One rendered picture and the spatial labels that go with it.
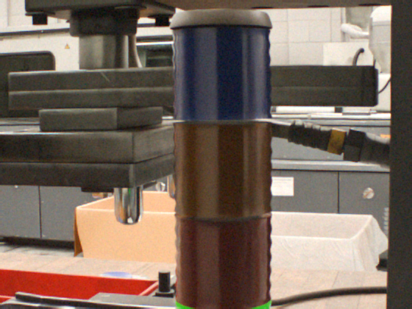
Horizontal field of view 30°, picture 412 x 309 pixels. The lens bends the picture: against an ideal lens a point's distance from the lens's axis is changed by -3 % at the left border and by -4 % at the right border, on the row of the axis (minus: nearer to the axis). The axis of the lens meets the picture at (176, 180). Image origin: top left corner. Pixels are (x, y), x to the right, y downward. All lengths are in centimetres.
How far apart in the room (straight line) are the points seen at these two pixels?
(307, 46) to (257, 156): 674
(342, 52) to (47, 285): 484
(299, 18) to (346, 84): 656
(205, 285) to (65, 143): 24
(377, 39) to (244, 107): 500
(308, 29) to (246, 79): 675
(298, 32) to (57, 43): 236
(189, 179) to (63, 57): 542
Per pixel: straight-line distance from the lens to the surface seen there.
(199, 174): 28
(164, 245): 289
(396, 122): 47
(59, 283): 91
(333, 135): 62
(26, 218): 591
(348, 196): 506
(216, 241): 28
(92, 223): 300
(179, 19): 29
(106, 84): 54
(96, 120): 53
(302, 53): 703
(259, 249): 29
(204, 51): 28
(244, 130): 28
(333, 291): 102
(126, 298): 69
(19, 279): 93
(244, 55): 28
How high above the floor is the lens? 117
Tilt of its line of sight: 7 degrees down
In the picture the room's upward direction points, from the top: 1 degrees counter-clockwise
